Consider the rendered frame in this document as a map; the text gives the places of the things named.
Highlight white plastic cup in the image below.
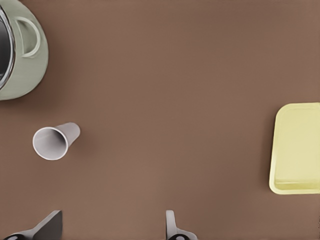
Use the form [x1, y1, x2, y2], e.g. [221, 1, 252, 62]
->
[32, 121, 81, 161]

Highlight pale green pot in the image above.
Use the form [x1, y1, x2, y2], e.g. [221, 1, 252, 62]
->
[0, 0, 49, 101]

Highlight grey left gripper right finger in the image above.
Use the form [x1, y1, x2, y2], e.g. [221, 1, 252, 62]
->
[165, 209, 199, 240]

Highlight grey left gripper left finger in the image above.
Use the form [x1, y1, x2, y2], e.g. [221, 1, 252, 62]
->
[1, 209, 63, 240]

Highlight pale yellow tray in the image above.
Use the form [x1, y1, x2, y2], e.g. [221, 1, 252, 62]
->
[269, 102, 320, 195]

